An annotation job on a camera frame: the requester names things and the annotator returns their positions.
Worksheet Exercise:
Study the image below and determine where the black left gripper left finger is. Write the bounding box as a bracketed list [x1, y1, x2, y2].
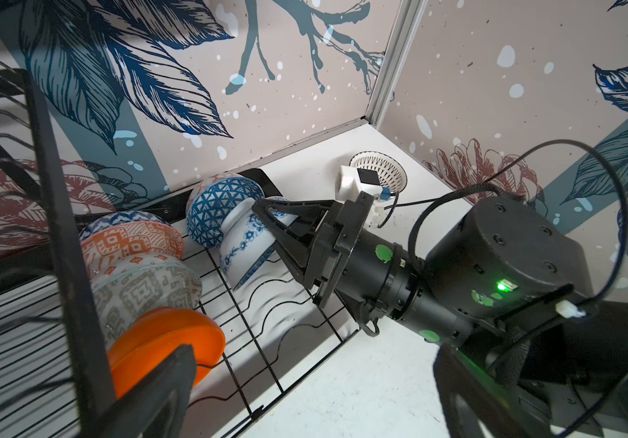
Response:
[91, 345, 196, 437]

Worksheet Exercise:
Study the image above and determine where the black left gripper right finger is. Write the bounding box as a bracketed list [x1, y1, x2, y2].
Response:
[434, 346, 552, 437]

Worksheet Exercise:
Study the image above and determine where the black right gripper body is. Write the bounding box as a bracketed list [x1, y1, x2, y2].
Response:
[304, 193, 429, 329]

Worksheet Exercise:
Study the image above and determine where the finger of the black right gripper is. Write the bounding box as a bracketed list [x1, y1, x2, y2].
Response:
[252, 199, 336, 235]
[267, 224, 325, 285]

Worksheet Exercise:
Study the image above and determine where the blue floral bowl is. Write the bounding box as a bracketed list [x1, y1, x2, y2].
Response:
[219, 198, 275, 290]

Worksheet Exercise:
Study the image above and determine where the orange plastic bowl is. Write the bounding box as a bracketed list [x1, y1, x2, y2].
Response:
[108, 308, 226, 398]

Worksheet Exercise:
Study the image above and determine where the white brown lattice bowl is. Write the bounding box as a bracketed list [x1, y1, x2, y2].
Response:
[349, 151, 408, 193]

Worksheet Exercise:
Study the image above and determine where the green patterned bowl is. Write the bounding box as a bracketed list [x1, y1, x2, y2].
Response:
[91, 253, 203, 350]

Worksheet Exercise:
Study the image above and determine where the black wire dish rack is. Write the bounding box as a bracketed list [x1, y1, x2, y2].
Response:
[0, 61, 355, 437]

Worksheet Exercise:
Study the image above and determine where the red patterned bowl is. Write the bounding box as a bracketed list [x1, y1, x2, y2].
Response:
[80, 211, 184, 277]

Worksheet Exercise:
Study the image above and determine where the blue geometric patterned bowl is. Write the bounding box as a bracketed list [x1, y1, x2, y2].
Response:
[185, 173, 265, 248]

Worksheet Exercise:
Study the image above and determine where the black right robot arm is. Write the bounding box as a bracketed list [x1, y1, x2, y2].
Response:
[253, 178, 628, 437]

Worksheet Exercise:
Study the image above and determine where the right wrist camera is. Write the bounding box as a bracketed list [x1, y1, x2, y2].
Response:
[335, 166, 393, 228]

